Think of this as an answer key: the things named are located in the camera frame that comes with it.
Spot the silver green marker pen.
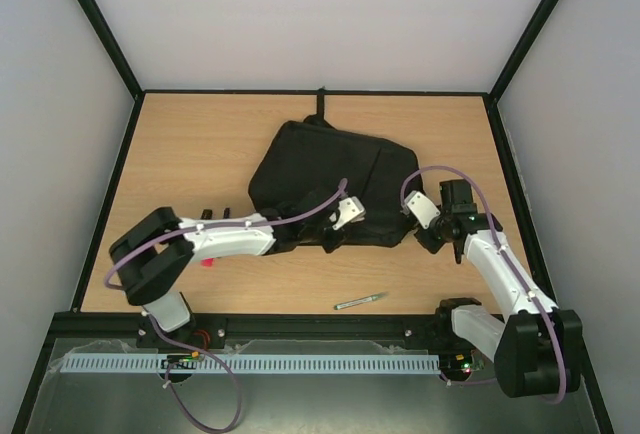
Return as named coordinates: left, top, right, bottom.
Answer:
left=333, top=292, right=388, bottom=311

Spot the black student backpack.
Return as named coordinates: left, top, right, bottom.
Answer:
left=248, top=109, right=418, bottom=248

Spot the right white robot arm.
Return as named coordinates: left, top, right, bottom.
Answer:
left=401, top=179, right=583, bottom=402

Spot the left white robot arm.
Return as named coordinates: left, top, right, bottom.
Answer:
left=104, top=185, right=365, bottom=333

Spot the pink highlighter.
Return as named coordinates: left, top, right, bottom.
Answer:
left=201, top=258, right=215, bottom=268

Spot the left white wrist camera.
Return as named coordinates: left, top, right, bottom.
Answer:
left=330, top=197, right=366, bottom=231

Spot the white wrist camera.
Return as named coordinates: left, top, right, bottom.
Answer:
left=404, top=190, right=441, bottom=229
left=330, top=197, right=366, bottom=231

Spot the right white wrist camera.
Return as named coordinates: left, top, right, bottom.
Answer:
left=404, top=190, right=441, bottom=229

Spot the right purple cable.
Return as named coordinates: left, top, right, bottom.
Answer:
left=400, top=166, right=569, bottom=405

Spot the black enclosure frame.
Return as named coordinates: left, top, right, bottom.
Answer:
left=11, top=0, right=614, bottom=433

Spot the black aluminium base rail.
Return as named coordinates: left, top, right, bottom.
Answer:
left=47, top=312, right=475, bottom=353

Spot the light blue slotted cable duct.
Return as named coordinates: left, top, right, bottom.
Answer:
left=60, top=353, right=440, bottom=375

